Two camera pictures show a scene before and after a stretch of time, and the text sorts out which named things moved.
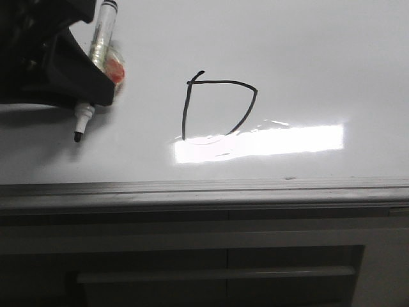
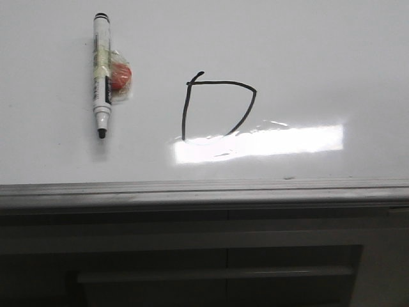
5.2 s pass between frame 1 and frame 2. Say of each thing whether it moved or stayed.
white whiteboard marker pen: moved
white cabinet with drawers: stayed
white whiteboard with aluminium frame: stayed
